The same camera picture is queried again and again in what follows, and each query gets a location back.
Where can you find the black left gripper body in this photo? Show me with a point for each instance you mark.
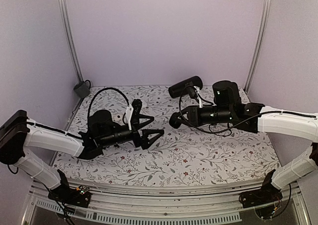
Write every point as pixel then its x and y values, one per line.
pixel 112 139

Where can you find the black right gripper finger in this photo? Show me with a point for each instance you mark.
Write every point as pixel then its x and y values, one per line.
pixel 185 122
pixel 183 113

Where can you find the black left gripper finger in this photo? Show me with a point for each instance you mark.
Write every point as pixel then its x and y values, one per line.
pixel 149 136
pixel 143 120

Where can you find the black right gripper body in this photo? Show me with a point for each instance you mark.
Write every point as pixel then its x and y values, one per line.
pixel 222 115

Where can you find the black round earbud case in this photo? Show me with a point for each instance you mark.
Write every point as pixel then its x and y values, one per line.
pixel 175 120

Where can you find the white earbud charging case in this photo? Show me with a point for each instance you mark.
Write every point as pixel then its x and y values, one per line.
pixel 118 117

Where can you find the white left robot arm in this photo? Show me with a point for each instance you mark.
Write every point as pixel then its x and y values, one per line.
pixel 19 134

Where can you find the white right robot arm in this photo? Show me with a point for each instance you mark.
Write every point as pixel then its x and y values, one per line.
pixel 257 118

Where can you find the black cylindrical speaker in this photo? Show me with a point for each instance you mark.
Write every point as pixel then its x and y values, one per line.
pixel 180 89

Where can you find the floral patterned table mat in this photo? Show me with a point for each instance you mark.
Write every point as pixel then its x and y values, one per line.
pixel 181 157

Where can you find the grey mug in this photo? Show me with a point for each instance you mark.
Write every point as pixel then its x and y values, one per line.
pixel 82 89

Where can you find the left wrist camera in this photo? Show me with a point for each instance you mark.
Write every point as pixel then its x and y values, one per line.
pixel 134 109

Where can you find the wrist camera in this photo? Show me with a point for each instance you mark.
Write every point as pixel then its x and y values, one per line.
pixel 194 93
pixel 134 109

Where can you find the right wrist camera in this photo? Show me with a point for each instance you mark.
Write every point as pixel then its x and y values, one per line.
pixel 194 93

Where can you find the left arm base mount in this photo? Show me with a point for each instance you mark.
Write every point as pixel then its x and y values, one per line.
pixel 64 194

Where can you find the aluminium front rail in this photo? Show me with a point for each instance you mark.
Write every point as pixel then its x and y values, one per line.
pixel 185 205

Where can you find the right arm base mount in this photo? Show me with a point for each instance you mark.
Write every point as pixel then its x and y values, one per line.
pixel 265 194

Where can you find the right aluminium frame post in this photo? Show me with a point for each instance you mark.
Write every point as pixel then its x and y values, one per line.
pixel 258 46

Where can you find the aluminium frame post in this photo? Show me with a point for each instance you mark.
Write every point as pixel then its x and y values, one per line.
pixel 69 37
pixel 258 46

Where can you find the left aluminium frame post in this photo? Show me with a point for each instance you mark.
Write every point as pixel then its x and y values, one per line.
pixel 69 37

